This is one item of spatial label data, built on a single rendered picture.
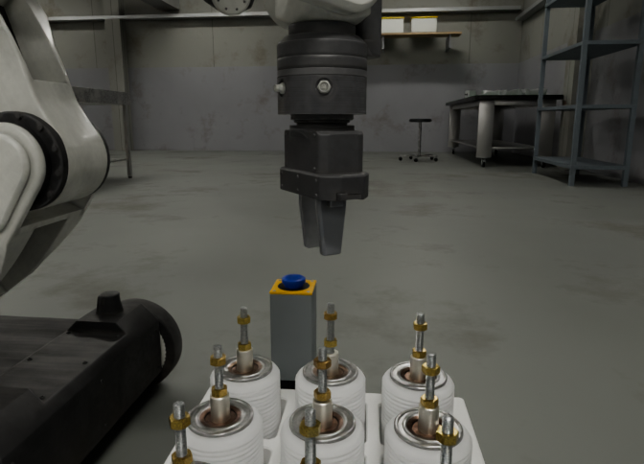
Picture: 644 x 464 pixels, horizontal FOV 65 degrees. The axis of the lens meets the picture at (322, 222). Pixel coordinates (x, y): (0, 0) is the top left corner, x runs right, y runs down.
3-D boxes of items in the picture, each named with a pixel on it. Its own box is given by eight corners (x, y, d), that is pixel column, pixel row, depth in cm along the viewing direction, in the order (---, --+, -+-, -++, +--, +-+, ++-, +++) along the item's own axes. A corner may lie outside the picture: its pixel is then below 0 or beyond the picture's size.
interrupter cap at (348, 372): (369, 375, 69) (369, 370, 68) (329, 395, 64) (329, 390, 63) (331, 356, 74) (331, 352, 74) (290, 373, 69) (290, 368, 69)
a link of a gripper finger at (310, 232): (328, 245, 55) (328, 189, 54) (302, 248, 54) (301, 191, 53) (321, 242, 57) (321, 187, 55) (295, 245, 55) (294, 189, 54)
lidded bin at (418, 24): (434, 35, 899) (435, 20, 893) (437, 32, 862) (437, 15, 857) (409, 35, 904) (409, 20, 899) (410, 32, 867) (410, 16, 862)
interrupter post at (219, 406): (210, 414, 59) (209, 389, 59) (231, 413, 60) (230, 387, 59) (209, 427, 57) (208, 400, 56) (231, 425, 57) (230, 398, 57)
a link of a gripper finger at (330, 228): (314, 255, 51) (314, 195, 50) (342, 251, 53) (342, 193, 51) (322, 259, 50) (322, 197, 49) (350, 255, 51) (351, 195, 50)
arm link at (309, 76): (394, 197, 49) (398, 68, 46) (305, 205, 44) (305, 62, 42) (330, 183, 60) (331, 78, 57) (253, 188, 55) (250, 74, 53)
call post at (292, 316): (272, 463, 88) (268, 293, 82) (279, 439, 95) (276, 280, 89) (312, 466, 87) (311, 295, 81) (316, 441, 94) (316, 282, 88)
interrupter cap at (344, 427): (325, 455, 52) (325, 450, 52) (275, 427, 57) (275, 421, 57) (369, 424, 58) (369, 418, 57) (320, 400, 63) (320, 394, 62)
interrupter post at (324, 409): (323, 434, 56) (323, 407, 55) (307, 426, 57) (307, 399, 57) (337, 425, 57) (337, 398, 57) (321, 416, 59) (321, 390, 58)
